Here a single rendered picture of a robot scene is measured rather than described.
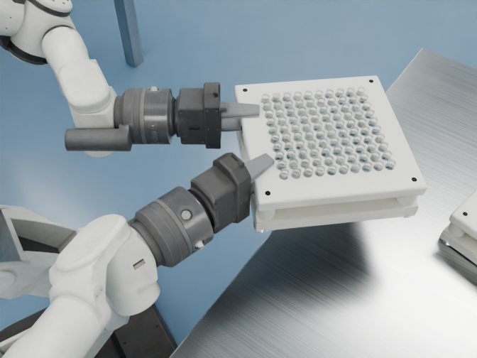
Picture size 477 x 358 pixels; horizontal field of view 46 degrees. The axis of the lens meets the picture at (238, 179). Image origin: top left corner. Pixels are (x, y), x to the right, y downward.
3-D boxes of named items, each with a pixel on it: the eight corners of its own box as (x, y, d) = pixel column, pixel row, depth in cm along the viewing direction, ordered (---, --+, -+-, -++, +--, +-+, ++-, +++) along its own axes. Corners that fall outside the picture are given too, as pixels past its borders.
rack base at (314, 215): (414, 216, 85) (419, 206, 83) (255, 231, 82) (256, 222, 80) (368, 104, 100) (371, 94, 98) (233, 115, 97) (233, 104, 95)
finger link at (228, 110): (259, 119, 87) (219, 119, 87) (259, 105, 89) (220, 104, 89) (260, 111, 85) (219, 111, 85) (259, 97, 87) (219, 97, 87)
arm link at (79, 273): (133, 209, 70) (74, 279, 60) (160, 264, 74) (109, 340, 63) (92, 214, 73) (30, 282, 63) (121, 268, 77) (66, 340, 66)
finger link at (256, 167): (277, 165, 81) (245, 187, 78) (262, 153, 82) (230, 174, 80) (278, 158, 80) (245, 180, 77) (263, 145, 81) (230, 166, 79)
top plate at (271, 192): (424, 195, 81) (429, 187, 79) (257, 212, 78) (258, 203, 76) (375, 83, 96) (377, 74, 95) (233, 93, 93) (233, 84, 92)
